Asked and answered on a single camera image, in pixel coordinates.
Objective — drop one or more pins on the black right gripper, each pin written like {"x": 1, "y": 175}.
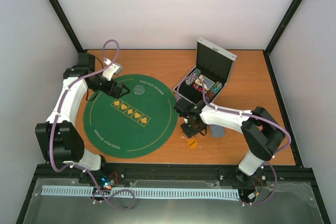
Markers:
{"x": 189, "y": 133}

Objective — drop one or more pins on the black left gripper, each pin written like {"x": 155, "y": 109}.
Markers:
{"x": 109, "y": 92}

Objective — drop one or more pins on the clear acrylic dealer button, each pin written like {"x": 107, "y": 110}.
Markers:
{"x": 139, "y": 89}

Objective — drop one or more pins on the orange big blind button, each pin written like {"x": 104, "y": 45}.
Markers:
{"x": 192, "y": 143}

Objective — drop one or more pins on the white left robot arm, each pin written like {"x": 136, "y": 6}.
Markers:
{"x": 59, "y": 141}

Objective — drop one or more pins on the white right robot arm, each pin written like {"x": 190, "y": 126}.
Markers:
{"x": 262, "y": 133}

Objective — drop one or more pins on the loose blue card deck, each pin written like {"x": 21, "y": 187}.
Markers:
{"x": 216, "y": 131}

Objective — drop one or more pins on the row of red dice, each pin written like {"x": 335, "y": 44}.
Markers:
{"x": 199, "y": 88}

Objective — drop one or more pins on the round green poker mat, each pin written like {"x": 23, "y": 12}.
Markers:
{"x": 134, "y": 125}

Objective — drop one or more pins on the boxed playing card deck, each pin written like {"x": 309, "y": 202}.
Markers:
{"x": 205, "y": 81}

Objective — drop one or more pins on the aluminium poker case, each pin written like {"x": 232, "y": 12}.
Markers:
{"x": 210, "y": 74}

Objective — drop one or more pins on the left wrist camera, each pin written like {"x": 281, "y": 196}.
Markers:
{"x": 112, "y": 70}

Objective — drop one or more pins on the black aluminium frame rail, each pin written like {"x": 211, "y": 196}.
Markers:
{"x": 129, "y": 172}

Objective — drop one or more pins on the light blue cable duct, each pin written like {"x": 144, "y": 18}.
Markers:
{"x": 146, "y": 193}

